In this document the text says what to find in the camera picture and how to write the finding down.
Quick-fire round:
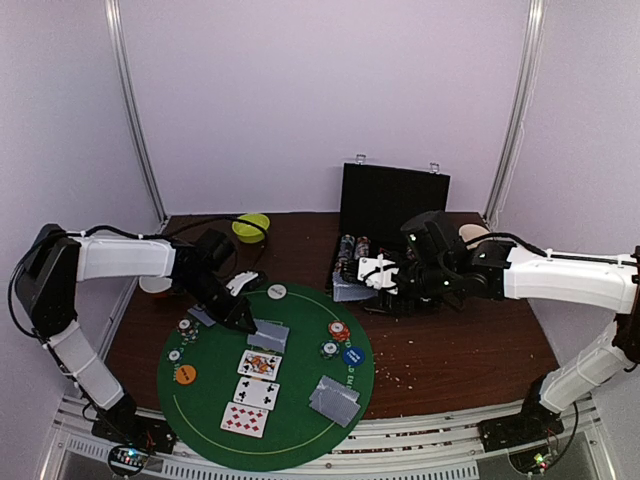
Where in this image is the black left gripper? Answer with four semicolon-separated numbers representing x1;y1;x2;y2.
177;270;256;334

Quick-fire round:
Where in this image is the single blue playing card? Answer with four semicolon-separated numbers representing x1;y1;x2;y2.
187;306;216;327

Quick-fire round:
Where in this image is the white dealer button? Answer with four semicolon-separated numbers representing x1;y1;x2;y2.
267;284;288;300

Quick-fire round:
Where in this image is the blue playing card deck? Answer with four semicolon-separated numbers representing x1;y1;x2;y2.
332;272;378;303

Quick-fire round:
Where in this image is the green white small chip stack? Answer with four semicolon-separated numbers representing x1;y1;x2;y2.
166;349;183;366

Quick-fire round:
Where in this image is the orange big blind button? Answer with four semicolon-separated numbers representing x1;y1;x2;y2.
174;365;197;386

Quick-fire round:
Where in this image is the queen of spades card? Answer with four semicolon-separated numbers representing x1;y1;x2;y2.
237;350;282;381

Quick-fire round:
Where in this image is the red cream poker chip stack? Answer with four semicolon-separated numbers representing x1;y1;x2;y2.
328;321;351;342

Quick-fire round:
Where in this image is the blue small blind button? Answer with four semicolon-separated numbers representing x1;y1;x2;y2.
342;346;366;367

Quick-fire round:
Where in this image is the ace of clubs card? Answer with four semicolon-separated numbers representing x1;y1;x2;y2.
233;377;280;411

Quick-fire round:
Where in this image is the ten of diamonds card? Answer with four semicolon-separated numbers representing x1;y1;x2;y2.
220;402;269;438

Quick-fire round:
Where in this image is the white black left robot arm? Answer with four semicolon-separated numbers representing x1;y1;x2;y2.
7;223;256;444

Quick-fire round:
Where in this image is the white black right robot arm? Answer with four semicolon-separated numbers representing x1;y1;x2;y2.
361;300;613;418

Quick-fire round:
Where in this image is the white patterned ceramic mug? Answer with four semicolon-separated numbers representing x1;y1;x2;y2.
458;224;490;249

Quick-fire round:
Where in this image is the lime green plastic bowl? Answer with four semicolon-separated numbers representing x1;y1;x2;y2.
232;213;270;244

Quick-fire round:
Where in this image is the orange white bowl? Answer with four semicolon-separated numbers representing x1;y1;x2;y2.
138;277;172;298

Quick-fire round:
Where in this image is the black poker chip case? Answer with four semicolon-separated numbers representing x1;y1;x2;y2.
326;162;450;316

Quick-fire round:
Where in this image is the round green poker mat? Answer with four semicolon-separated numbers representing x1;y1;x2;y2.
157;283;375;472

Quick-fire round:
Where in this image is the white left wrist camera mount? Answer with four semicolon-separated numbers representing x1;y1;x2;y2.
226;270;267;297

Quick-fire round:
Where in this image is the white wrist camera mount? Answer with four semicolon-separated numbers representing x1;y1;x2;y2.
356;254;399;295
226;270;267;297

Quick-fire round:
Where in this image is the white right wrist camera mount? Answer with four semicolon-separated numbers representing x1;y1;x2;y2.
356;254;399;295

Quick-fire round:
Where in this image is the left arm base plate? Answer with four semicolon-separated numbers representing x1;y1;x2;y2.
91;415;177;454

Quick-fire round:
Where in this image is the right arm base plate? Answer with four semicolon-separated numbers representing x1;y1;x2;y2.
478;412;565;452

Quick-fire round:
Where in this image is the silver aluminium frame post left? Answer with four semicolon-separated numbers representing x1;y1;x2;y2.
104;0;168;223

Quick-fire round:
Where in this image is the silver aluminium frame post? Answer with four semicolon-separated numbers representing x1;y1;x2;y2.
104;0;168;223
484;0;547;229

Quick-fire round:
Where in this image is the silver aluminium frame post right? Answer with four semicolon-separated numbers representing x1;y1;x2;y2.
484;0;547;229

